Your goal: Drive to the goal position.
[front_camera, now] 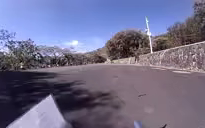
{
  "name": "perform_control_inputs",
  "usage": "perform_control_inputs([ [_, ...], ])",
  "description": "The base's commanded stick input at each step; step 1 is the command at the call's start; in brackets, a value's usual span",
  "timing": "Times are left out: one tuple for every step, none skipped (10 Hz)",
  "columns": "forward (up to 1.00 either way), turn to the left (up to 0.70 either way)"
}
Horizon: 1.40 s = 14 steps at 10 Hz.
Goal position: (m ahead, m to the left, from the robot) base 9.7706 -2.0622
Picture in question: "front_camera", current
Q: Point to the large round green tree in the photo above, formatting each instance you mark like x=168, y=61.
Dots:
x=126, y=43

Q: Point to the grey stone wall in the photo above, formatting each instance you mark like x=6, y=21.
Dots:
x=183, y=56

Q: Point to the white pole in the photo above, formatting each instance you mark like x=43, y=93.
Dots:
x=149, y=36

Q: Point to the robot's own part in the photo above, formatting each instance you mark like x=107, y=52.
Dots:
x=137, y=124

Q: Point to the row of trees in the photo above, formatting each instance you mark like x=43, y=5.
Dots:
x=30, y=55

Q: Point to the trees behind stone wall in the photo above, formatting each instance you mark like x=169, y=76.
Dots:
x=193, y=26

